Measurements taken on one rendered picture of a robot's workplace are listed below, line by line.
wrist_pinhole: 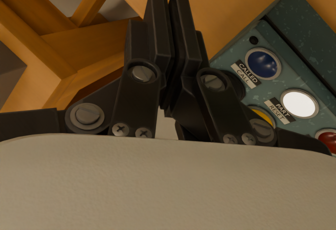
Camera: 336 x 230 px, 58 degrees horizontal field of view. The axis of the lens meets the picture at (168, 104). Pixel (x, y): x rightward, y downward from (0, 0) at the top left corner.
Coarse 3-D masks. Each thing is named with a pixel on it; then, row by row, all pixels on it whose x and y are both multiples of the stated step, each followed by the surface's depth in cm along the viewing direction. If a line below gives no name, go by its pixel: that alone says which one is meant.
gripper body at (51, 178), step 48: (0, 144) 6; (48, 144) 6; (96, 144) 7; (144, 144) 7; (192, 144) 7; (240, 144) 8; (0, 192) 5; (48, 192) 6; (96, 192) 6; (144, 192) 6; (192, 192) 6; (240, 192) 6; (288, 192) 7
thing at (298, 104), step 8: (288, 96) 19; (296, 96) 19; (304, 96) 19; (288, 104) 20; (296, 104) 19; (304, 104) 19; (312, 104) 19; (296, 112) 20; (304, 112) 19; (312, 112) 19
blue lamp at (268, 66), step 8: (248, 56) 20; (256, 56) 19; (264, 56) 19; (248, 64) 20; (256, 64) 19; (264, 64) 19; (272, 64) 19; (256, 72) 20; (264, 72) 19; (272, 72) 19
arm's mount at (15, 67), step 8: (0, 48) 36; (8, 48) 36; (0, 56) 35; (8, 56) 36; (16, 56) 36; (0, 64) 34; (8, 64) 35; (16, 64) 36; (24, 64) 36; (0, 72) 33; (8, 72) 34; (16, 72) 36; (0, 80) 34; (8, 80) 36; (16, 80) 37; (0, 88) 36; (8, 88) 37; (0, 96) 37; (0, 104) 39
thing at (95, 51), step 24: (24, 0) 47; (48, 0) 52; (96, 0) 96; (48, 24) 46; (72, 24) 51; (96, 24) 54; (120, 24) 61; (72, 48) 43; (96, 48) 48; (120, 48) 54; (96, 72) 50; (120, 72) 100; (72, 96) 56
